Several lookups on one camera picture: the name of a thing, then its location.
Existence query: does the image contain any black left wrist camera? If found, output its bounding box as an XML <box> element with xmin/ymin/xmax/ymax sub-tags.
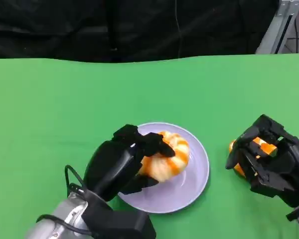
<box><xmin>81</xmin><ymin>189</ymin><xmax>157</xmax><ymax>239</ymax></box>

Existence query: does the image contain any black cable by frame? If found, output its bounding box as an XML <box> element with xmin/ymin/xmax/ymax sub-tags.
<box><xmin>286</xmin><ymin>14</ymin><xmax>299</xmax><ymax>54</ymax></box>

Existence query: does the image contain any black backdrop curtain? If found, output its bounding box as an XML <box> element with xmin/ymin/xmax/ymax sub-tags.
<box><xmin>0</xmin><ymin>0</ymin><xmax>281</xmax><ymax>63</ymax></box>

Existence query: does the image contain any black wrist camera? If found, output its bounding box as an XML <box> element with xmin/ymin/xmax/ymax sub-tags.
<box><xmin>286</xmin><ymin>203</ymin><xmax>299</xmax><ymax>222</ymax></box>
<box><xmin>81</xmin><ymin>189</ymin><xmax>157</xmax><ymax>239</ymax></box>

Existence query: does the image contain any lilac plate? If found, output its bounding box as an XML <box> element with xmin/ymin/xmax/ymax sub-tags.
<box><xmin>116</xmin><ymin>121</ymin><xmax>210</xmax><ymax>214</ymax></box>

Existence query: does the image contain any orange white striped bread roll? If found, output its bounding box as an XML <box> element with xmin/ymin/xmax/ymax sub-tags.
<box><xmin>228</xmin><ymin>136</ymin><xmax>278</xmax><ymax>179</ymax></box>
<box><xmin>137</xmin><ymin>131</ymin><xmax>190</xmax><ymax>184</ymax></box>

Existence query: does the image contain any green table cloth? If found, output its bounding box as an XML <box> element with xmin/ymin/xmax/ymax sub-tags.
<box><xmin>0</xmin><ymin>54</ymin><xmax>299</xmax><ymax>239</ymax></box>

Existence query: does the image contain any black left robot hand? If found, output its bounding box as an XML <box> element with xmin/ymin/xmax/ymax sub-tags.
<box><xmin>83</xmin><ymin>124</ymin><xmax>176</xmax><ymax>203</ymax></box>

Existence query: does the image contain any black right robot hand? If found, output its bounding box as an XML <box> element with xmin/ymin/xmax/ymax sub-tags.
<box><xmin>225</xmin><ymin>114</ymin><xmax>299</xmax><ymax>209</ymax></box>

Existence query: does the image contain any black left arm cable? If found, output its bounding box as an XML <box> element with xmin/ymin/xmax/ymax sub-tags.
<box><xmin>36</xmin><ymin>164</ymin><xmax>100</xmax><ymax>236</ymax></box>

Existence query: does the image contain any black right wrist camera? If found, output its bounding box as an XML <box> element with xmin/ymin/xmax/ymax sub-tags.
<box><xmin>286</xmin><ymin>203</ymin><xmax>299</xmax><ymax>222</ymax></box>

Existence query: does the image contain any thin black hanging cable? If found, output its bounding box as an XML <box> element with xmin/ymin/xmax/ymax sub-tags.
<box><xmin>173</xmin><ymin>0</ymin><xmax>182</xmax><ymax>59</ymax></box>

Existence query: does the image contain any aluminium frame post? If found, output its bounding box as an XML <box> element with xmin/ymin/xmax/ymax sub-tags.
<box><xmin>254</xmin><ymin>0</ymin><xmax>299</xmax><ymax>55</ymax></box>

